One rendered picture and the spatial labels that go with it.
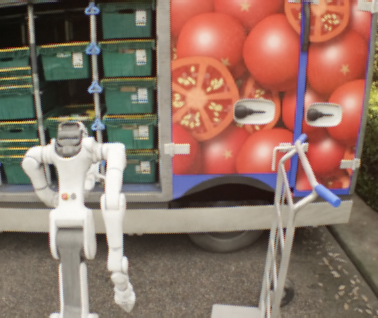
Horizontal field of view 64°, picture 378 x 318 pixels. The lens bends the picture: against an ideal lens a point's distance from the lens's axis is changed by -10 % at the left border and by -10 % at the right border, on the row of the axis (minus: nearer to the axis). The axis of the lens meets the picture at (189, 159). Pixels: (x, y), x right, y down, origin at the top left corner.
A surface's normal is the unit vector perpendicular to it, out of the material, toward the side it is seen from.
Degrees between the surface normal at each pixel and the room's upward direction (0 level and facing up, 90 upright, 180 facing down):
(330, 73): 90
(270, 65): 90
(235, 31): 90
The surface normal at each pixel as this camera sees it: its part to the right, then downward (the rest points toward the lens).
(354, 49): 0.05, 0.36
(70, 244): 0.07, -0.29
